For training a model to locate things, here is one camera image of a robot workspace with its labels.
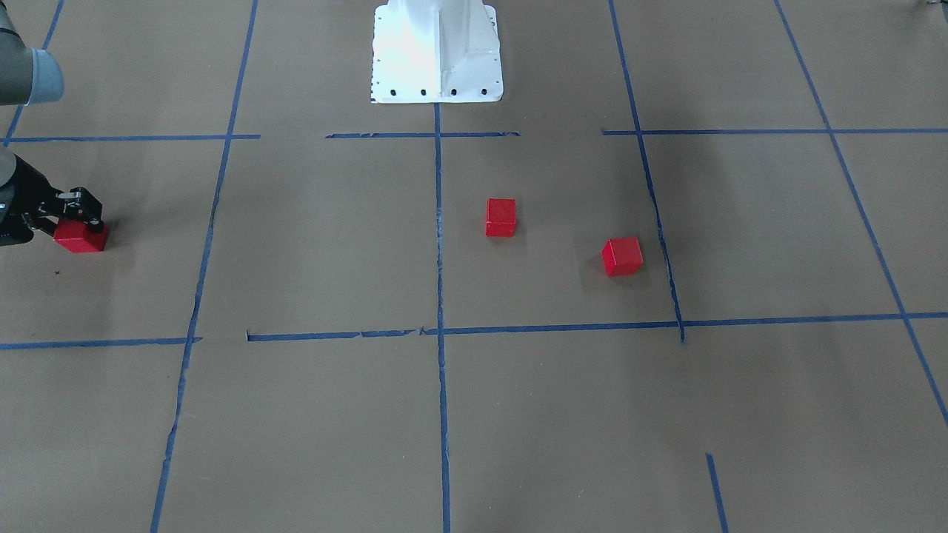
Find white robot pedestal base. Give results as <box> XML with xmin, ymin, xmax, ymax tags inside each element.
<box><xmin>370</xmin><ymin>1</ymin><xmax>504</xmax><ymax>104</ymax></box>

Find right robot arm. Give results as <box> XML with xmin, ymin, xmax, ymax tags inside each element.
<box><xmin>1</xmin><ymin>18</ymin><xmax>109</xmax><ymax>253</ymax></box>

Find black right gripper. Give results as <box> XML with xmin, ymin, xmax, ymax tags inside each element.
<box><xmin>1</xmin><ymin>152</ymin><xmax>105</xmax><ymax>247</ymax></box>

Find red block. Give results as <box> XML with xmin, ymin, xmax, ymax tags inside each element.
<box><xmin>601</xmin><ymin>236</ymin><xmax>644</xmax><ymax>277</ymax></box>
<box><xmin>484</xmin><ymin>197</ymin><xmax>518</xmax><ymax>238</ymax></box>

